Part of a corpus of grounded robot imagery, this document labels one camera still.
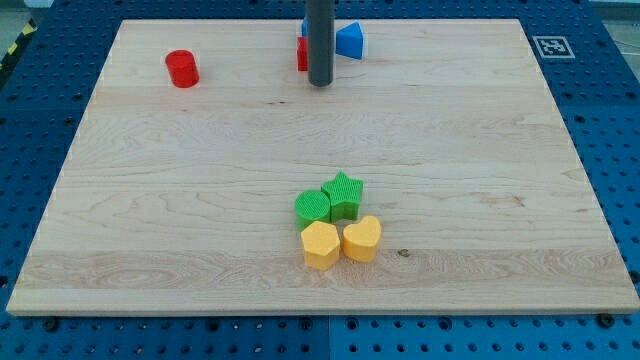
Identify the green cylinder block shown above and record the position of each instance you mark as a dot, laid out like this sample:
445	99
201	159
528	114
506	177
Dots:
311	206

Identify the yellow heart block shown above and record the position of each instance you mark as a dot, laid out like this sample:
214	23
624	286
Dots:
361	240

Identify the yellow black hazard tape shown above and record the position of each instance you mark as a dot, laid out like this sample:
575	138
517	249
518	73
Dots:
18	47

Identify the white fiducial marker tag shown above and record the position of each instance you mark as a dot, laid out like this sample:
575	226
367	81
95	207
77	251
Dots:
553	47

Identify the red star block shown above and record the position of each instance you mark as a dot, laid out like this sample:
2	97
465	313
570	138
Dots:
302	55

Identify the light wooden board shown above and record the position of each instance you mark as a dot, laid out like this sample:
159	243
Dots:
180	201

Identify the blue triangular prism block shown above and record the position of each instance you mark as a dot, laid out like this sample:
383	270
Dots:
350	41

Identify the blue cube block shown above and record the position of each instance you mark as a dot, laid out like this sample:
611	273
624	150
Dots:
304	27

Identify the red cylinder block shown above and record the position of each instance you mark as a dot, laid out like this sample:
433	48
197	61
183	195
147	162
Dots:
182	68

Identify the yellow hexagon block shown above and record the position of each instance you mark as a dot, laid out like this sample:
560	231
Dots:
321	245

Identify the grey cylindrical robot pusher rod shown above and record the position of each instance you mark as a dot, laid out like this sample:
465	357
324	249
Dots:
320	15

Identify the green star block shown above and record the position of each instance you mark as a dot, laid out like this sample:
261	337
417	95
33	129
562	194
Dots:
345	195

